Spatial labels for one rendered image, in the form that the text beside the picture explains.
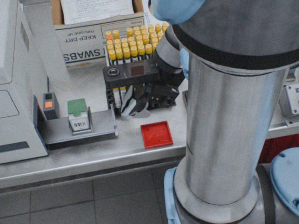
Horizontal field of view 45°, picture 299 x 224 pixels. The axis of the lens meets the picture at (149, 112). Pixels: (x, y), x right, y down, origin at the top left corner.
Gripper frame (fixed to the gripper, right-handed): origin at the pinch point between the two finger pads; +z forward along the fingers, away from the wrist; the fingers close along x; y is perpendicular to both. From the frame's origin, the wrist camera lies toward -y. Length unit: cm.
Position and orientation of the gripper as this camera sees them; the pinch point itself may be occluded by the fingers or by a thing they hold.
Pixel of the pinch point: (122, 115)
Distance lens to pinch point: 86.6
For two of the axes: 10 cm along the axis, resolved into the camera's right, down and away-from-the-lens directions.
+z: -4.5, 6.2, 6.4
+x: -1.8, -7.7, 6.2
